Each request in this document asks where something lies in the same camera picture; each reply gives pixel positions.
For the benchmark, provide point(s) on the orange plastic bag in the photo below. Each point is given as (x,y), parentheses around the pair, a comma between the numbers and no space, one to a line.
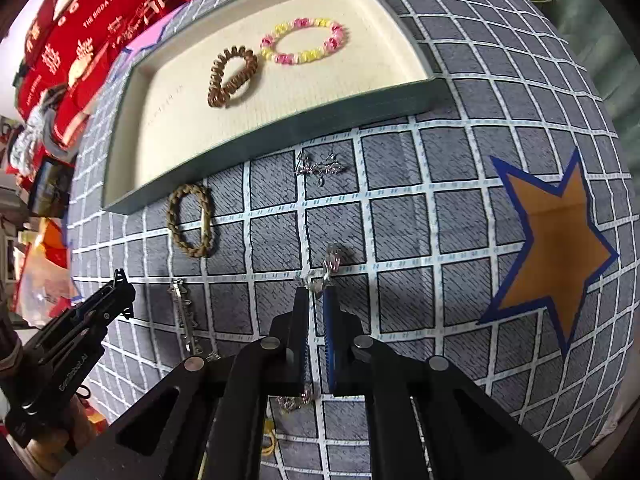
(45,270)

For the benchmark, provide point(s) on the grey cream-lined tray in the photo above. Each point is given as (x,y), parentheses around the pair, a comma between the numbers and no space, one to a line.
(310,95)

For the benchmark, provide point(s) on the grey white knit cloth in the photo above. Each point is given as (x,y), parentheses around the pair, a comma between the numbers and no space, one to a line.
(30,135)

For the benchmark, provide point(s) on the grey checked star tablecloth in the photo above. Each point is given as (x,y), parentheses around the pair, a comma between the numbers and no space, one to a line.
(450,240)

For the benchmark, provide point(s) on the red printed bedding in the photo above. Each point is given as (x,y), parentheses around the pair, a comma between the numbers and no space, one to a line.
(100,15)

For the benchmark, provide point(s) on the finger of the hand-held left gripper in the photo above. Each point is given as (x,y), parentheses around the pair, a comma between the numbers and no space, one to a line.
(117,305)
(100,295)

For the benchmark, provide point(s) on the silver hair clip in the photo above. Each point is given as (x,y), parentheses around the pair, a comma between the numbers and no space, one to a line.
(186,320)

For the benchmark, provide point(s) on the person's left hand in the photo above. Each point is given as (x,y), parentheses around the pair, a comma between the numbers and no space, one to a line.
(60,447)

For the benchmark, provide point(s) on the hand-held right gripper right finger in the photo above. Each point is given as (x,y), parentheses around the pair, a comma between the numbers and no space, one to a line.
(329,340)

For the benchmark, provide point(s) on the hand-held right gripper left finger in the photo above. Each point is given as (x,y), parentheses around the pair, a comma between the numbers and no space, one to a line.
(300,340)

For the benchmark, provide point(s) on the black framed picture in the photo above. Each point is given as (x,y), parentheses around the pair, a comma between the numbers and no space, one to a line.
(50,185)

